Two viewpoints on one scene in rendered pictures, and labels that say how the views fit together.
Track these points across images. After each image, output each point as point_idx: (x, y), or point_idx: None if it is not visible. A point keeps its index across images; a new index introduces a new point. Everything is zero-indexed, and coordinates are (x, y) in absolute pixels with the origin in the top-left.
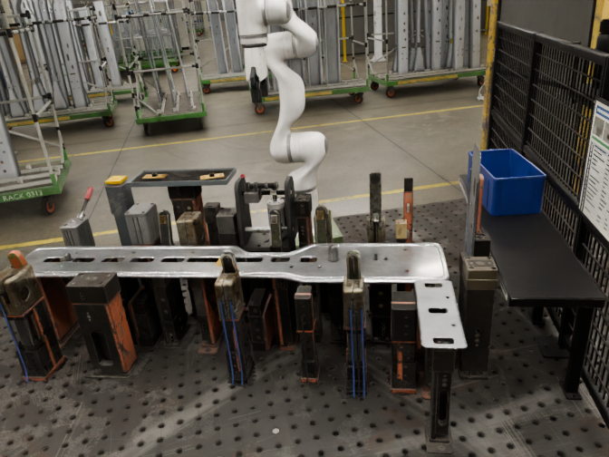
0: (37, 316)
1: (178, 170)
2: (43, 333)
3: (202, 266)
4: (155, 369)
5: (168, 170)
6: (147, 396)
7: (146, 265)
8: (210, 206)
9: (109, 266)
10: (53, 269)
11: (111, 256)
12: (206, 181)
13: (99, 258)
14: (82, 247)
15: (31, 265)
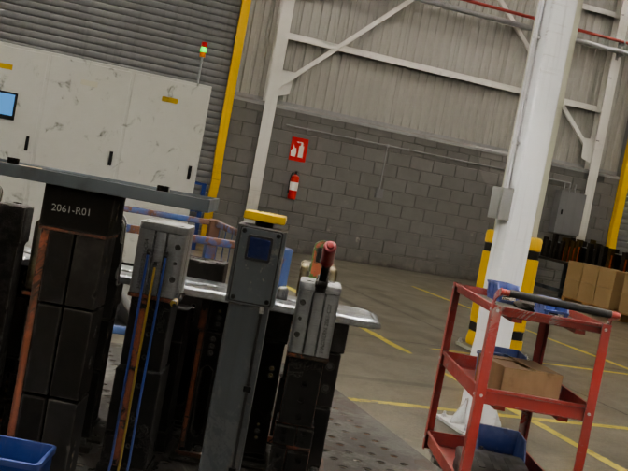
0: (289, 338)
1: (107, 182)
2: (283, 369)
3: (30, 249)
4: (105, 407)
5: (135, 190)
6: (106, 393)
7: (129, 268)
8: (16, 202)
9: (194, 279)
10: (290, 295)
11: (205, 286)
12: (27, 165)
13: (223, 288)
14: (277, 302)
15: (302, 264)
